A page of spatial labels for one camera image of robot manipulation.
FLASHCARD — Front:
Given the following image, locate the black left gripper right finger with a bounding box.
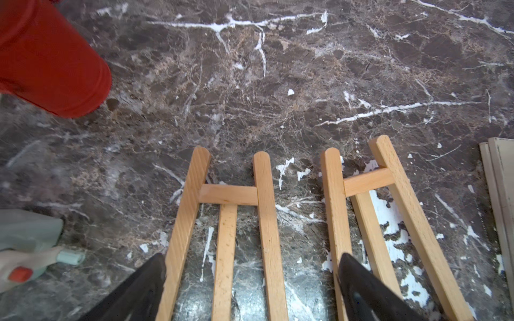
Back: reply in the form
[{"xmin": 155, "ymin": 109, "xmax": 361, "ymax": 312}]
[{"xmin": 338, "ymin": 253, "xmax": 425, "ymax": 320}]

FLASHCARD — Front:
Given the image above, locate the plywood board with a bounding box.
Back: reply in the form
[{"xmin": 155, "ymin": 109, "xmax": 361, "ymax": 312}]
[
  {"xmin": 478, "ymin": 141, "xmax": 514, "ymax": 306},
  {"xmin": 487, "ymin": 137, "xmax": 514, "ymax": 282}
]

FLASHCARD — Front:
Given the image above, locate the red metal bucket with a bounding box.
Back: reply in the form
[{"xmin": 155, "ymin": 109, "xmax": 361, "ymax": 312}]
[{"xmin": 1, "ymin": 1, "xmax": 112, "ymax": 119}]

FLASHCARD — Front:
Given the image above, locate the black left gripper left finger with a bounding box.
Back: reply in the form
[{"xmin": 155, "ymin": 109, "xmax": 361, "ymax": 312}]
[{"xmin": 80, "ymin": 253, "xmax": 167, "ymax": 320}]

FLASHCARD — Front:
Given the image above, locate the white glue bottle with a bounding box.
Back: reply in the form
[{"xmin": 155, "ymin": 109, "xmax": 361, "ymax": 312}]
[{"xmin": 1, "ymin": 209, "xmax": 85, "ymax": 293}]

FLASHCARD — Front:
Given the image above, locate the wooden easel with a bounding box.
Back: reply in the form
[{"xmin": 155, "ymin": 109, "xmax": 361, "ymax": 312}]
[
  {"xmin": 156, "ymin": 147, "xmax": 289, "ymax": 320},
  {"xmin": 321, "ymin": 135, "xmax": 475, "ymax": 320}
]

